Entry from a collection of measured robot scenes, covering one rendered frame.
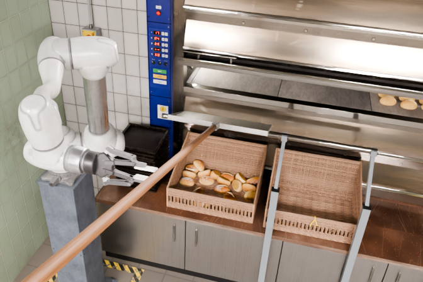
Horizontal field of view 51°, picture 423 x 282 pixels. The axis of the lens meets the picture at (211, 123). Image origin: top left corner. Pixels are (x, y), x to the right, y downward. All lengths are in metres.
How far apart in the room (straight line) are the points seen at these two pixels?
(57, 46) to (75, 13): 1.12
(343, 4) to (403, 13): 0.31
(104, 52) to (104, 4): 1.02
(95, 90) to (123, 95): 1.07
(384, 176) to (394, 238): 0.41
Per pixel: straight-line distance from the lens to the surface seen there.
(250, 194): 2.88
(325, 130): 2.91
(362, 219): 2.53
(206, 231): 2.83
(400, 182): 3.13
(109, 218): 1.08
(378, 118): 2.87
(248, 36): 2.69
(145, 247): 3.10
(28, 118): 1.39
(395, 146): 2.97
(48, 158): 1.50
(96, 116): 2.18
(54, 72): 1.83
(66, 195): 2.46
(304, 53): 2.67
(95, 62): 1.92
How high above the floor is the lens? 2.51
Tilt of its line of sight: 32 degrees down
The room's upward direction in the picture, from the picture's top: 3 degrees clockwise
